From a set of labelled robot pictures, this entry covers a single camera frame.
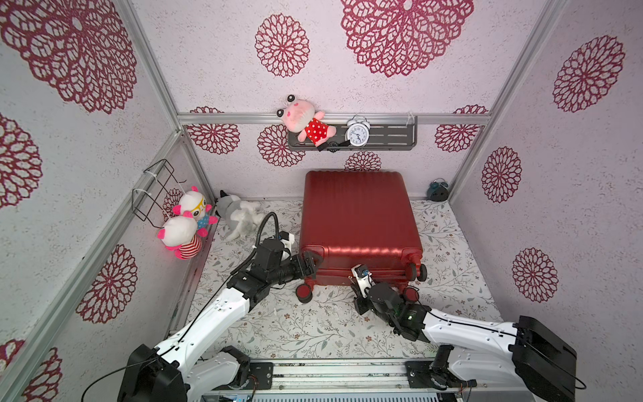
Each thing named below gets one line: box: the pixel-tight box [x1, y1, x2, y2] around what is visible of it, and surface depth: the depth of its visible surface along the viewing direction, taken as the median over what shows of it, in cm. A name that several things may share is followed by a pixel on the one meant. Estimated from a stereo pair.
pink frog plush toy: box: [276, 94, 337, 148], surface depth 87 cm
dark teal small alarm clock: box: [426, 177, 449, 202], surface depth 120 cm
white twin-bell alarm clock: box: [344, 114, 371, 149], surface depth 92 cm
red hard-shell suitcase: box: [296, 170, 427, 305], surface depth 84 cm
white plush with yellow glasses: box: [171, 185, 219, 236], surface depth 96 cm
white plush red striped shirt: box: [157, 215, 202, 261], surface depth 87 cm
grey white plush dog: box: [216, 189, 264, 241], surface depth 105 cm
